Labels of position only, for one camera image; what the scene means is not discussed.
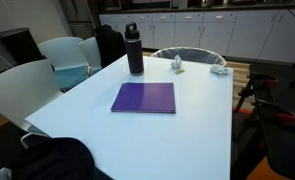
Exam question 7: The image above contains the teal sofa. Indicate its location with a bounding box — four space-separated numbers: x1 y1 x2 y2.
78 36 103 76

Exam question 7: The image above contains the dark bag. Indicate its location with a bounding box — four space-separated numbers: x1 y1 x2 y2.
9 136 114 180

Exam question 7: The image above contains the crumpled white tissue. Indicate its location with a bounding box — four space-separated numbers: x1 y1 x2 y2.
209 63 230 76
170 54 183 70

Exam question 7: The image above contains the white chair with teal seat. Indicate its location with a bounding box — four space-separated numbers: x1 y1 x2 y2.
37 36 90 90

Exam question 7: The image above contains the dark insulated water bottle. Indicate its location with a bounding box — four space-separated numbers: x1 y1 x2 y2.
124 22 145 77

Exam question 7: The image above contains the white round trash bin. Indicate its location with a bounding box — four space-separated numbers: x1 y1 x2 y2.
151 46 228 67

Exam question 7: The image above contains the white plastic chair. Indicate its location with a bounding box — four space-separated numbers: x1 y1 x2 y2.
0 59 65 132
20 131 52 150

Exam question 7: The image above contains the black box bin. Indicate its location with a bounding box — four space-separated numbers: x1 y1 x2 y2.
0 27 45 66

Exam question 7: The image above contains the orange handled clamp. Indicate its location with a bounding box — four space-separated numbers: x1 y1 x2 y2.
247 73 279 88
255 99 295 124

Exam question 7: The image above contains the white cabinet row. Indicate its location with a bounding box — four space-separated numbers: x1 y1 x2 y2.
98 8 295 65

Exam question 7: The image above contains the black backpack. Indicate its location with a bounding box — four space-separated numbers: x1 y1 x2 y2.
94 23 127 70

